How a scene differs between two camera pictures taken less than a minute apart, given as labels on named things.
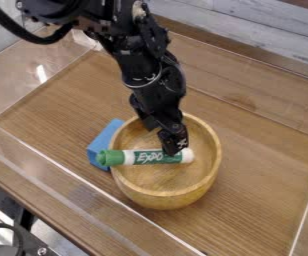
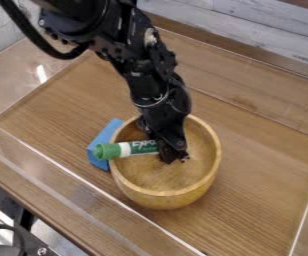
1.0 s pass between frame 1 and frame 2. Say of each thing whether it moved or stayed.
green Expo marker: moved
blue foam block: stayed
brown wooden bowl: stayed
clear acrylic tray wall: stayed
